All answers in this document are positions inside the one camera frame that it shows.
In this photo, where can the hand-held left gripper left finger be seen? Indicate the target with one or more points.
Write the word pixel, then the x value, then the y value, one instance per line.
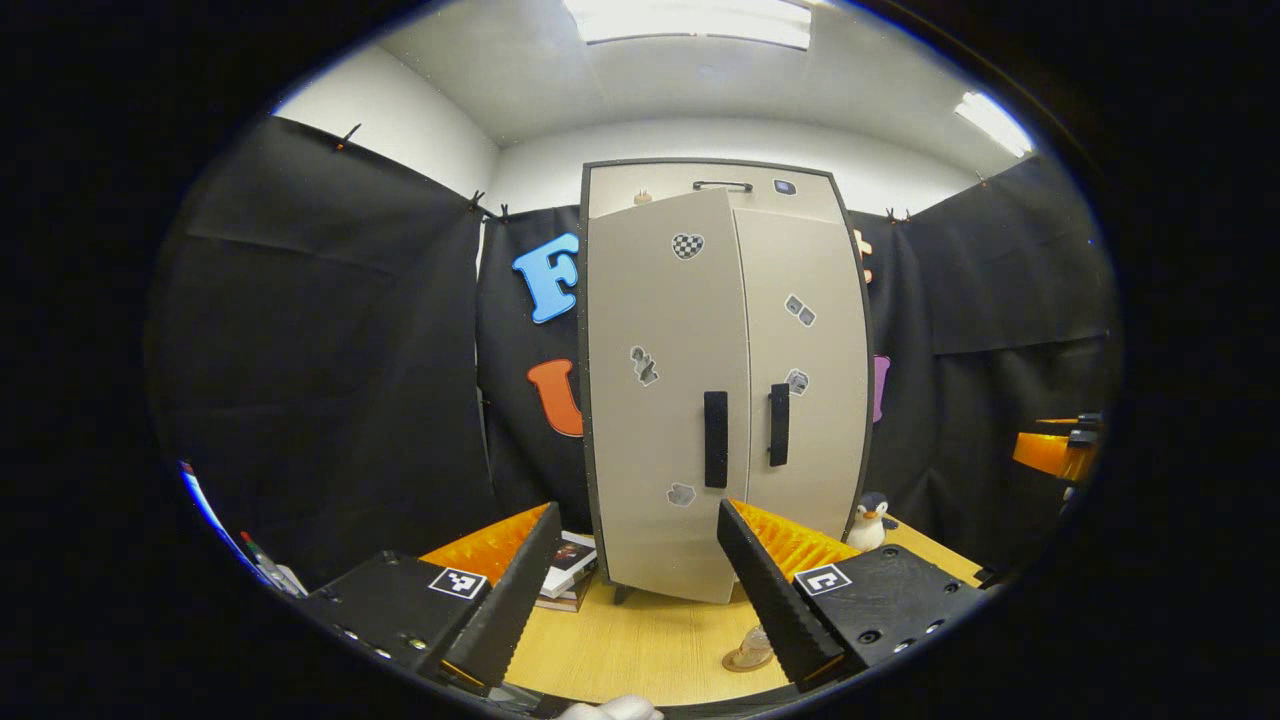
pixel 510 610

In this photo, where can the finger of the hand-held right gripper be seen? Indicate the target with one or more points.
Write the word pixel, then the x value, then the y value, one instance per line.
pixel 1045 452

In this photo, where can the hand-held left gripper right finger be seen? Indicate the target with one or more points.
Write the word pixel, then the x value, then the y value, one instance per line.
pixel 775 605

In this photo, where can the grey cabinet door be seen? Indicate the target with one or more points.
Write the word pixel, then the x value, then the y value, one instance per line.
pixel 810 430
pixel 660 300

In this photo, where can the grey cabinet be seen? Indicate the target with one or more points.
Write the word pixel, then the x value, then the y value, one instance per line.
pixel 583 380

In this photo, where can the grey cabinet drawer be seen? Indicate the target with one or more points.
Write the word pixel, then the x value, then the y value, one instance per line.
pixel 660 182

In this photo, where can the brown cover book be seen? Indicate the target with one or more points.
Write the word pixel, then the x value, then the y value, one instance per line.
pixel 565 602

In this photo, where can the white cover book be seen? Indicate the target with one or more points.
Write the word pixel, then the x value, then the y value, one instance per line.
pixel 572 560

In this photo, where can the penguin plush toy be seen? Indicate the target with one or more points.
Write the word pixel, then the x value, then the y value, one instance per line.
pixel 870 525

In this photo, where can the red capped marker pen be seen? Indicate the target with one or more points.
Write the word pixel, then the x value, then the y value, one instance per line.
pixel 268 565

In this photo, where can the blue and white object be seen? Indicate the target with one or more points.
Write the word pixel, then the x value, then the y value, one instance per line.
pixel 205 510

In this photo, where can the small ceiling light panel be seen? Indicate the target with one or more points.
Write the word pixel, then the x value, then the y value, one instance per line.
pixel 993 122

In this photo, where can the black backdrop cloth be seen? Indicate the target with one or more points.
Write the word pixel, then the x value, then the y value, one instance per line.
pixel 300 350

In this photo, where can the large ceiling light panel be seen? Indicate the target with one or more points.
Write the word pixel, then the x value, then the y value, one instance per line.
pixel 690 22

